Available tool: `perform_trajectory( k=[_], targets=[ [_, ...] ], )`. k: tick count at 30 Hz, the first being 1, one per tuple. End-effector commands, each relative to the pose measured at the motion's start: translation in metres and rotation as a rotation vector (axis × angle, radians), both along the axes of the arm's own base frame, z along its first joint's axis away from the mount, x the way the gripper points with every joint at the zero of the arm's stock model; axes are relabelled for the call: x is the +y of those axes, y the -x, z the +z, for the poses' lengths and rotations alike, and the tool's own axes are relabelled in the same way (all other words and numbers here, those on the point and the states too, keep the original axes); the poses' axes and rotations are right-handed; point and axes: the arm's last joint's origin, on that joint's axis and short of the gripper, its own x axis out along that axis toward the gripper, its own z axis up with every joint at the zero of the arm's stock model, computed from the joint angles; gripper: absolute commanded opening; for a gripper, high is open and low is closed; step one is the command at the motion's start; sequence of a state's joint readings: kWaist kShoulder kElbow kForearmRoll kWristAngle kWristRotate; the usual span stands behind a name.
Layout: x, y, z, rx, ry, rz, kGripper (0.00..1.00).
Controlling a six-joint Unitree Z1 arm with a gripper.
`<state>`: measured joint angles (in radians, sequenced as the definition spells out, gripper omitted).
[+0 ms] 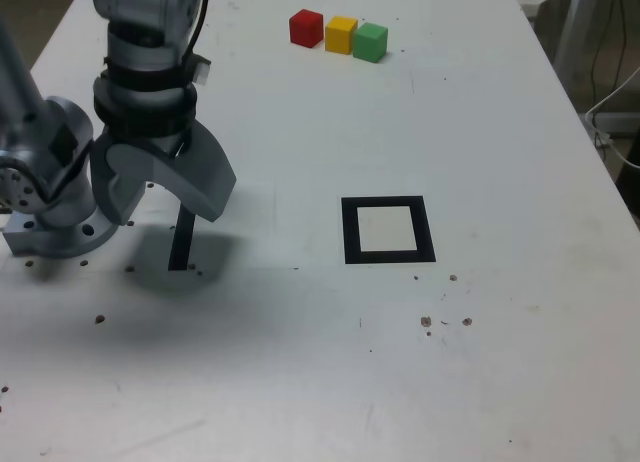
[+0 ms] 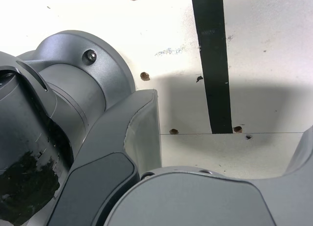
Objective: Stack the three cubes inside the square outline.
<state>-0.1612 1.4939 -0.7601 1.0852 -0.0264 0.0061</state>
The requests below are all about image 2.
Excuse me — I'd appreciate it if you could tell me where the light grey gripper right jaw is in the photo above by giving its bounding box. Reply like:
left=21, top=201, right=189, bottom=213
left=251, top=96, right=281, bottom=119
left=104, top=124, right=313, bottom=226

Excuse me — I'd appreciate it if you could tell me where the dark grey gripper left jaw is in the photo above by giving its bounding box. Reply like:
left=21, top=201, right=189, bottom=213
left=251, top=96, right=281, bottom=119
left=45, top=88, right=162, bottom=226

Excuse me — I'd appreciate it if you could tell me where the black tape strip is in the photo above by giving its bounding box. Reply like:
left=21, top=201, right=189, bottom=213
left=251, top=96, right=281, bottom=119
left=190, top=0, right=233, bottom=135

